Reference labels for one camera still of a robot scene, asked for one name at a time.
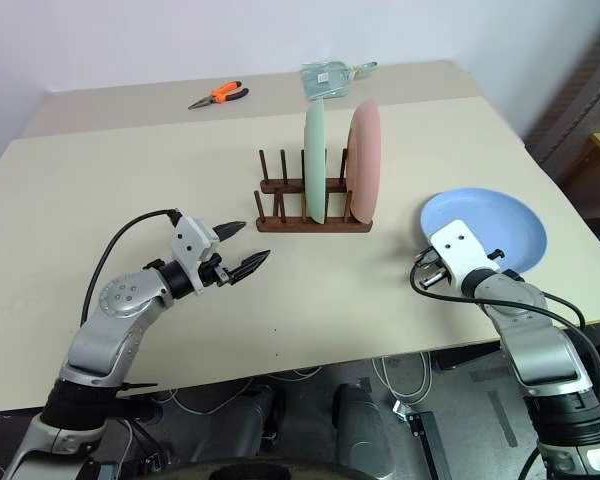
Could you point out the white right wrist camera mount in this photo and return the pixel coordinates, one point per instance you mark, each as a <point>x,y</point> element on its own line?
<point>457,247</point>

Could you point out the blue plate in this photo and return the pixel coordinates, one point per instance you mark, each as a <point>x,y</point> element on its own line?
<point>500,220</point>

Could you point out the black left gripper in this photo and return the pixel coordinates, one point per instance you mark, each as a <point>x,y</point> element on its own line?
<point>216,272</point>

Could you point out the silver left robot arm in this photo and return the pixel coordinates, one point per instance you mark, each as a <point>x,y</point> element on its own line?
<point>115,320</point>

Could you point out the black metal bracket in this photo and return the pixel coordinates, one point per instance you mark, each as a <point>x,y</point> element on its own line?
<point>427,440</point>

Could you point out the wooden dish rack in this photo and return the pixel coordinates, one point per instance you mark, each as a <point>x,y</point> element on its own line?
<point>290,226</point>

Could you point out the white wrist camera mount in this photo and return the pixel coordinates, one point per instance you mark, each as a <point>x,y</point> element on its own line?
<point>190,242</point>
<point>457,247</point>

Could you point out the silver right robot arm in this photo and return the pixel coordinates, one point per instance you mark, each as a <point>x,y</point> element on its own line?
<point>540,350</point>

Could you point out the pink plate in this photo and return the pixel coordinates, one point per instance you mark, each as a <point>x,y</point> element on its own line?
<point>366,165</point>

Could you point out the dark grey rounded shape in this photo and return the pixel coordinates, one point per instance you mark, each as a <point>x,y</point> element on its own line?
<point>252,420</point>
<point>360,425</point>

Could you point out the green plate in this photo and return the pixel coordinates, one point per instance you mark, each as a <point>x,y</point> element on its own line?
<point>315,165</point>

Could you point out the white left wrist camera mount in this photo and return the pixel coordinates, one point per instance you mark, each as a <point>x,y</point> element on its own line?
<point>190,242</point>

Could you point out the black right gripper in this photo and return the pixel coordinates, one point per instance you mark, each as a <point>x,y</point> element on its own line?
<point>434,275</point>

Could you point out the black flat bar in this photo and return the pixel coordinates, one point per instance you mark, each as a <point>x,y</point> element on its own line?
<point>467,357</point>

